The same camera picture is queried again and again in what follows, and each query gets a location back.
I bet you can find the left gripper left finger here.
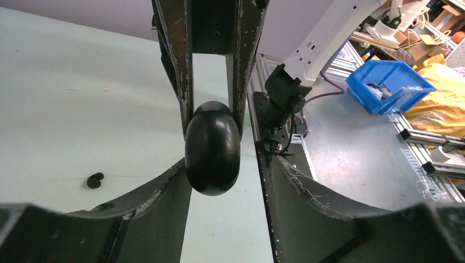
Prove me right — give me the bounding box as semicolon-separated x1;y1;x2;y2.
1;160;191;262

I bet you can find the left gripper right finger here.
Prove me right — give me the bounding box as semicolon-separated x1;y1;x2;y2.
256;142;464;262

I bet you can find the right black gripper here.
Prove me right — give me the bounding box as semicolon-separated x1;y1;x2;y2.
152;0;269;136

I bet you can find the black earbud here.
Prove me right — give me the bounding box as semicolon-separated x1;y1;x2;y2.
86;172;105;189

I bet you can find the black earbud charging case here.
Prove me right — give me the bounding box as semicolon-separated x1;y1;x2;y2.
185;101;241;196

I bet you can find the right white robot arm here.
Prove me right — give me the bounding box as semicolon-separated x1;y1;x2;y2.
151;1;383;136

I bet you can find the blue plastic storage bin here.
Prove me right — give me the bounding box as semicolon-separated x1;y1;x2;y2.
346;60;436;116

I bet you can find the yellow plastic bag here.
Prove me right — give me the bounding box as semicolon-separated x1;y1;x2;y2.
403;54;464;138

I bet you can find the cardboard boxes clutter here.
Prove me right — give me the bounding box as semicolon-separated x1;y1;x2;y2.
350;0;465;68

